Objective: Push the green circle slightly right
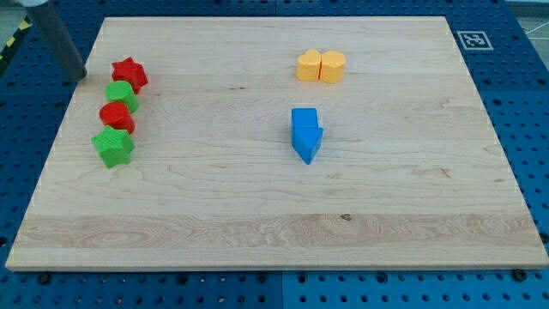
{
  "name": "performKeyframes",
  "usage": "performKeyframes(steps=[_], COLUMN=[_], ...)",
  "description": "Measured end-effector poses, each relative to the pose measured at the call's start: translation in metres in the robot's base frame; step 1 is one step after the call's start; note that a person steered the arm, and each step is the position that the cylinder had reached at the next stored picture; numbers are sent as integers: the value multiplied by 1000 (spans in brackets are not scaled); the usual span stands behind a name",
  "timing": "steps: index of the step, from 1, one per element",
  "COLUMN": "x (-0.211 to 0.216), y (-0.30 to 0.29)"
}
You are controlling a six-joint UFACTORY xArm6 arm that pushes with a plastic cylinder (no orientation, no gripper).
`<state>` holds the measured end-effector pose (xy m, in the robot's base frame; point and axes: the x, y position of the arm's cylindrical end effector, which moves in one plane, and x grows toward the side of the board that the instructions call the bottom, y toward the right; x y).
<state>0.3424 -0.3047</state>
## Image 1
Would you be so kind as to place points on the green circle block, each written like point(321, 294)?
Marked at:
point(123, 92)

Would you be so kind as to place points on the red circle block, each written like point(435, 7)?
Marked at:
point(117, 115)

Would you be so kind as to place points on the blue triangle block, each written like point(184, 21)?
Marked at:
point(306, 141)

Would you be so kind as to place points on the blue square block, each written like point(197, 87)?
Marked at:
point(304, 117)

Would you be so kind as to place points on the wooden board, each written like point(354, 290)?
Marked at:
point(410, 174)

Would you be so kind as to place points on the yellow heart block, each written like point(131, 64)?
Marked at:
point(308, 66)

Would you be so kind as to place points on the green star block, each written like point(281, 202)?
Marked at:
point(114, 146)

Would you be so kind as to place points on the red star block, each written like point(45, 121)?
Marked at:
point(130, 71)

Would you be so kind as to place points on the white fiducial marker tag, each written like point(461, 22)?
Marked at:
point(473, 40)

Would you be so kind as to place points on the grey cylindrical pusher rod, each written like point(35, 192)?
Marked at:
point(56, 35)

